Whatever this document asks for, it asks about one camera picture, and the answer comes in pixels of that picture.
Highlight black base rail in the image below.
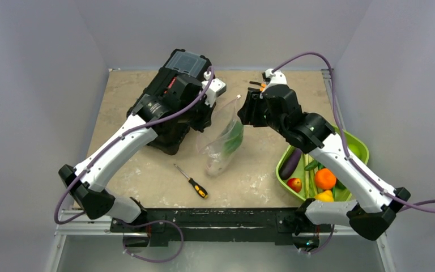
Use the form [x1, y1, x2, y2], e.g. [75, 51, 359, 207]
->
[110, 207, 331, 248]

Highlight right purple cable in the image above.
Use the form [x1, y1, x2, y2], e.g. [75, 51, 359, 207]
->
[271, 52, 435, 214]

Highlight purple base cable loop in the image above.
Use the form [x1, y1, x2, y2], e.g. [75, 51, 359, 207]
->
[122, 219, 185, 264]

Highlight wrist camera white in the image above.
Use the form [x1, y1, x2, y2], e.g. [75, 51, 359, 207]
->
[261, 69, 287, 91]
[202, 71, 227, 108]

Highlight yellow black screwdriver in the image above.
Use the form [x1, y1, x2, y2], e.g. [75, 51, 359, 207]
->
[174, 164, 208, 199]

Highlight green apple toy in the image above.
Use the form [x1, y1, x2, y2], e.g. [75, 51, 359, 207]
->
[348, 143, 361, 159]

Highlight green plastic basin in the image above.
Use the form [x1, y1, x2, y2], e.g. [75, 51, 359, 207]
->
[275, 131, 370, 202]

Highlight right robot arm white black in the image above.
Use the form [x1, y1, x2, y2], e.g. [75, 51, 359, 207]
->
[237, 84, 411, 241]

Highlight black toolbox red handle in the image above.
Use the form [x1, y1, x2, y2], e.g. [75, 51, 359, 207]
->
[126, 49, 211, 155]

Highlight orange black pliers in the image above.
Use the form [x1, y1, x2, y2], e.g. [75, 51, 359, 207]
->
[249, 81, 267, 91]

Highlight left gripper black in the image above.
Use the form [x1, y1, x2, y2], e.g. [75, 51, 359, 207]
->
[179, 93, 217, 133]

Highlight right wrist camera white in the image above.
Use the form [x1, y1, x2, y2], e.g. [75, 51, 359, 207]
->
[261, 69, 287, 91]

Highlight yellow bell pepper toy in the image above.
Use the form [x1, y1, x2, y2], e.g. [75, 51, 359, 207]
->
[314, 190, 334, 202]

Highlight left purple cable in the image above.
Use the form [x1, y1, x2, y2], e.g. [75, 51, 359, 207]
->
[54, 66, 216, 225]

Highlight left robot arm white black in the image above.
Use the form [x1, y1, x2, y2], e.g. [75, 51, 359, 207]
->
[58, 80, 224, 232]

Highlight clear zip top bag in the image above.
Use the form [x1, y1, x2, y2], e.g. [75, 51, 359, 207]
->
[196, 95, 241, 177]

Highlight orange tangerine toy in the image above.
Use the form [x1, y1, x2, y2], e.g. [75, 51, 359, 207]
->
[314, 168, 337, 190]

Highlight green bok choy toy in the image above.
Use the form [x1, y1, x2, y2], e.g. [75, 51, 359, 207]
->
[222, 121, 244, 156]

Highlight red apple toy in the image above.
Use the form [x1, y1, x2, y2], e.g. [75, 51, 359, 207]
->
[287, 178, 302, 193]

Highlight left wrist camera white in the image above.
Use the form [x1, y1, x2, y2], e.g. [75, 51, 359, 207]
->
[202, 71, 227, 108]

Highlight green cucumber toy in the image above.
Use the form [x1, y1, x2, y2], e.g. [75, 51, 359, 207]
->
[304, 160, 320, 172]

